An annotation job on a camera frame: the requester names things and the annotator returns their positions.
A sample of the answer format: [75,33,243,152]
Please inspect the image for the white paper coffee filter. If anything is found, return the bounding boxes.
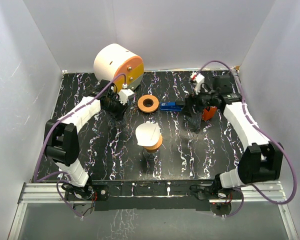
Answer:
[135,121,161,147]

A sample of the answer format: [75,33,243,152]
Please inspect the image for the white round drawer cabinet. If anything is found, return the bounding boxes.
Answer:
[93,43,144,91]

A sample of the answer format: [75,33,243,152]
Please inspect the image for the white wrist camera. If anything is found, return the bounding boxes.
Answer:
[118,88,135,105]
[189,72,205,95]

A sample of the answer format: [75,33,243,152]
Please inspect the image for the glass carafe with brown band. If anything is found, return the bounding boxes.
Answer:
[142,149,160,164]

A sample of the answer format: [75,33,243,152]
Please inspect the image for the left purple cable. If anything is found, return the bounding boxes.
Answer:
[33,73,128,183]

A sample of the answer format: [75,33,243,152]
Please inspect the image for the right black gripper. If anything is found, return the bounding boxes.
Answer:
[180,82,219,117]

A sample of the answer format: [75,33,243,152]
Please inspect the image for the dark glass dripper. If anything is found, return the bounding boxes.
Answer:
[184,113,202,134]

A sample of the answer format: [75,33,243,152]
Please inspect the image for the purple cable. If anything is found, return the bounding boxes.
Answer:
[197,59,298,206]
[33,73,128,183]

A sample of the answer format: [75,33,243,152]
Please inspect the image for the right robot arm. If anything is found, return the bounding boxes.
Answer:
[181,72,283,199]

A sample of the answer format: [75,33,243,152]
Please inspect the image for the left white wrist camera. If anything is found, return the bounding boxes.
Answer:
[118,88,135,105]

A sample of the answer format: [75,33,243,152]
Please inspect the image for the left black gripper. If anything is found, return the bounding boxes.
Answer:
[103,95,129,122]

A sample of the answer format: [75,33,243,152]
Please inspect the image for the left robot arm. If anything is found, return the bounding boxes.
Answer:
[43,80,134,200]

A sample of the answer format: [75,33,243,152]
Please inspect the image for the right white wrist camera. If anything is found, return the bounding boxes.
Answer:
[189,72,205,95]

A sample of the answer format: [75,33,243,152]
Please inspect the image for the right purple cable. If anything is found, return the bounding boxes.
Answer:
[197,59,298,206]

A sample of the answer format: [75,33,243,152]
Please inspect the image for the coffee filter packet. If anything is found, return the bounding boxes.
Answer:
[202,106,218,122]

